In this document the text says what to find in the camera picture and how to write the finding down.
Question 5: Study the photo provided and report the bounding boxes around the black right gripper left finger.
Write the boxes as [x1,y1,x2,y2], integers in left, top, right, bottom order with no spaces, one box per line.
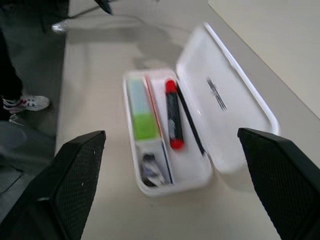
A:
[0,129,107,240]

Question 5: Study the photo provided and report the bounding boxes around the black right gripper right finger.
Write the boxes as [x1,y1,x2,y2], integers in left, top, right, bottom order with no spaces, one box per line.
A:
[237,127,320,240]

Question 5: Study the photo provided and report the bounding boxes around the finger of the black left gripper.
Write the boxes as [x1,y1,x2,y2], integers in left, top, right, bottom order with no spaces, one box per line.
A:
[94,0,114,15]

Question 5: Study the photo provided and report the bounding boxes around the small silver black clip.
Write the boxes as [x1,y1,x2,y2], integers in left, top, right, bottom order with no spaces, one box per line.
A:
[140,152,168,188]

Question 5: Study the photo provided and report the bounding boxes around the green eraser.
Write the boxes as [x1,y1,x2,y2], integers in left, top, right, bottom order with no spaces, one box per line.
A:
[126,78,161,143]

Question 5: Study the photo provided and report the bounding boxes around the black marker with red ends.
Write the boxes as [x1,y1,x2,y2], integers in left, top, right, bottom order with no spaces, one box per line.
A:
[164,78,186,151]

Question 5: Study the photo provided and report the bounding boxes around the white pen case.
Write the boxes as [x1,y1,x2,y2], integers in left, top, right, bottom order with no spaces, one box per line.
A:
[121,21,281,199]

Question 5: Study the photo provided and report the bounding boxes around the silver metal rod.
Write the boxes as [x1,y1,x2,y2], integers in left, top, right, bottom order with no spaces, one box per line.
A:
[51,5,101,33]

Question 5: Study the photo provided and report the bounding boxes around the white sneaker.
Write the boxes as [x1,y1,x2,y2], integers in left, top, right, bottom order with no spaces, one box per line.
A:
[2,94,51,113]

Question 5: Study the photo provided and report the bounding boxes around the thin black pen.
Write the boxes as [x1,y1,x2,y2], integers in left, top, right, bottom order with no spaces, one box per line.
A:
[175,82,209,159]

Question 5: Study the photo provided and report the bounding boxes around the black trouser leg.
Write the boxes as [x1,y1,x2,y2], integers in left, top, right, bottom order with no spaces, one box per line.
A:
[0,24,26,101]

